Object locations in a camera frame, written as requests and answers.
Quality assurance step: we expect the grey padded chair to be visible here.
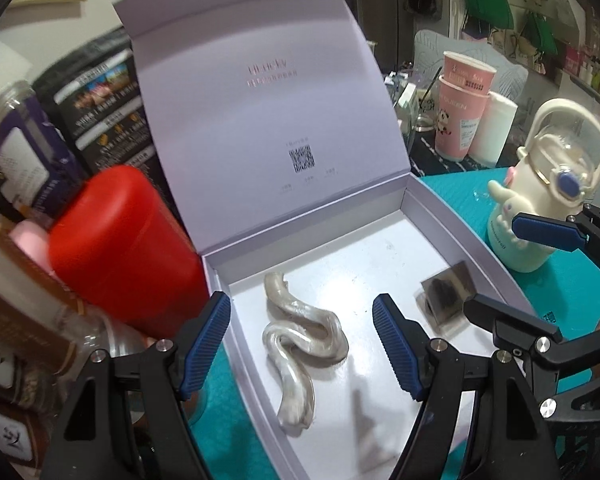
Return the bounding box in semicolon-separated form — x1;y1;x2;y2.
414;30;528;91

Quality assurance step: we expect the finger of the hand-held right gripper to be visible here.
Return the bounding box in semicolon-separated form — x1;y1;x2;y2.
511;204;600;283
462;294;600;423

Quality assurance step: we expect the red canister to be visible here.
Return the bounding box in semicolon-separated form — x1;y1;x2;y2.
47;165;211;341

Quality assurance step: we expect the teal mat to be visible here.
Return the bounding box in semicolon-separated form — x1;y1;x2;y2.
190;167;600;480

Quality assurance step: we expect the row of small bottles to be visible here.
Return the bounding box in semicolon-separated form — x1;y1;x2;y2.
555;45;600;106

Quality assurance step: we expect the purple label jar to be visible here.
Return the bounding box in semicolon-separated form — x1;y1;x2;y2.
0;81;88;221

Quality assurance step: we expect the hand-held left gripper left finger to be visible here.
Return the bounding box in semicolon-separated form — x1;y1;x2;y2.
40;291;232;480

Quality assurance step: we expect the lavender gift box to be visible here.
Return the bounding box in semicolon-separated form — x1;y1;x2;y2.
112;0;548;480

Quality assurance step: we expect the grey mirror compact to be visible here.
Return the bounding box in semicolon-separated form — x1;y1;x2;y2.
419;260;473;331

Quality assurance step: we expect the black printed package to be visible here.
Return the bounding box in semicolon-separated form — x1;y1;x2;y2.
32;27;173;196

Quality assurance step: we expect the cream water bottle with handle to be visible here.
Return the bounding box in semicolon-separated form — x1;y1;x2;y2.
486;98;600;273

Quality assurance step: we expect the brown spice jar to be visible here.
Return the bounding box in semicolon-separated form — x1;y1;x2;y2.
0;220;83;378

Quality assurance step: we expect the white paper cup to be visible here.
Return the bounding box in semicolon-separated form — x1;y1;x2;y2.
469;91;518;166

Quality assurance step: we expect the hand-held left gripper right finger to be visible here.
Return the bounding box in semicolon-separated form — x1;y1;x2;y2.
372;294;566;480

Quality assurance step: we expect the clear glass jar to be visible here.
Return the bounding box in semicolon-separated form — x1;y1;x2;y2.
72;305;151;361

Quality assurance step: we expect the glass cup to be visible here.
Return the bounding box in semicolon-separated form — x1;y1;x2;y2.
400;82;438;133

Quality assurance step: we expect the pink panda paper cup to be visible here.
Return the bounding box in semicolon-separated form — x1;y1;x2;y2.
434;75;491;162

